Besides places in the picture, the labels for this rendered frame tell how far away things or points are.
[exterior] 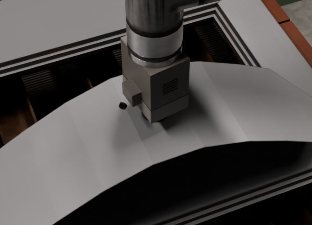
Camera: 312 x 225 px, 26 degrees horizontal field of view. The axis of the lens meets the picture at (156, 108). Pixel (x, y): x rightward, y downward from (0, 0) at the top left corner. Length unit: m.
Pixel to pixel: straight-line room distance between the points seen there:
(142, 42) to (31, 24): 0.59
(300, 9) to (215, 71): 0.63
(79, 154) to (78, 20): 0.46
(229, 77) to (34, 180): 0.36
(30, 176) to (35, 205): 0.05
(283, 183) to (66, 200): 0.39
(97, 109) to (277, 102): 0.31
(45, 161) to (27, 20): 0.46
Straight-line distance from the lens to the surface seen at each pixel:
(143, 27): 0.85
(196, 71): 1.11
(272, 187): 1.18
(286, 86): 1.23
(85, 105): 1.07
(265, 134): 1.07
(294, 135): 1.12
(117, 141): 1.01
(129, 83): 0.96
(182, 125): 1.01
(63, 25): 1.42
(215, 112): 1.05
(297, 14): 1.71
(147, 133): 1.00
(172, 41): 0.87
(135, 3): 0.83
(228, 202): 1.15
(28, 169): 1.07
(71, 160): 1.03
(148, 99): 0.94
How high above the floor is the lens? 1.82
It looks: 51 degrees down
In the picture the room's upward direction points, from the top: straight up
